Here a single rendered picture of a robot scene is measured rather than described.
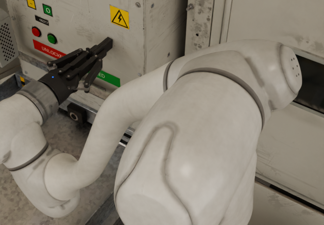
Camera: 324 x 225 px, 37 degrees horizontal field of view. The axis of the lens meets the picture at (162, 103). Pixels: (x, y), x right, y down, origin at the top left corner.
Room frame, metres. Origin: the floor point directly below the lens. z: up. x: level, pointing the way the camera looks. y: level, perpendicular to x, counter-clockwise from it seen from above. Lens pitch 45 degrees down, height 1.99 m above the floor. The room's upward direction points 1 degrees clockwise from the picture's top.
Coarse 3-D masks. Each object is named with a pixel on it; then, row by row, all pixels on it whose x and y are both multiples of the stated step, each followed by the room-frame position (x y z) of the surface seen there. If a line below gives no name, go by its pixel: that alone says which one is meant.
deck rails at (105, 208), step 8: (8, 80) 1.18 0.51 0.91; (16, 80) 1.21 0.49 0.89; (0, 88) 1.15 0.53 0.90; (8, 88) 1.18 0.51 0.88; (16, 88) 1.20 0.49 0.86; (0, 96) 1.15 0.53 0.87; (8, 96) 1.17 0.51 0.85; (112, 192) 0.75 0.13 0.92; (104, 200) 0.72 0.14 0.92; (112, 200) 0.75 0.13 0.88; (104, 208) 0.72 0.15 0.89; (112, 208) 0.74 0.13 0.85; (96, 216) 0.69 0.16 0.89; (104, 216) 0.71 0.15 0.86; (88, 224) 0.66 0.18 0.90; (96, 224) 0.69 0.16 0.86
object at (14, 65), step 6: (0, 0) 1.34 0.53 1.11; (0, 6) 1.34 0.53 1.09; (6, 12) 1.35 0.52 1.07; (18, 60) 1.35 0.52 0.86; (6, 66) 1.31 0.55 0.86; (12, 66) 1.33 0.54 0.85; (18, 66) 1.32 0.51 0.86; (0, 72) 1.30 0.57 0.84; (6, 72) 1.28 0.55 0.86; (12, 72) 1.30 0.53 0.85; (0, 78) 1.27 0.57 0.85
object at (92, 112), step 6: (18, 72) 1.21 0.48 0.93; (18, 78) 1.20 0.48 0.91; (24, 78) 1.18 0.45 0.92; (30, 78) 1.18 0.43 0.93; (18, 84) 1.20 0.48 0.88; (24, 84) 1.19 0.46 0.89; (66, 102) 1.09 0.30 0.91; (72, 102) 1.08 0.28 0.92; (78, 102) 1.07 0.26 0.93; (66, 108) 1.09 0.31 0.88; (84, 108) 1.05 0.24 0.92; (90, 108) 1.05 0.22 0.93; (90, 114) 1.04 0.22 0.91; (90, 120) 1.04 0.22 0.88; (126, 132) 0.97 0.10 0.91; (132, 132) 0.96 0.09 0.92; (126, 138) 0.97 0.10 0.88
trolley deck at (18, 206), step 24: (48, 120) 1.07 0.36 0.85; (72, 120) 1.07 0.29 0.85; (72, 144) 0.97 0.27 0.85; (0, 168) 0.87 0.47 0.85; (0, 192) 0.79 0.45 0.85; (96, 192) 0.80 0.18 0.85; (0, 216) 0.71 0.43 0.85; (24, 216) 0.71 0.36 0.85; (48, 216) 0.72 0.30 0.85; (72, 216) 0.72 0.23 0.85
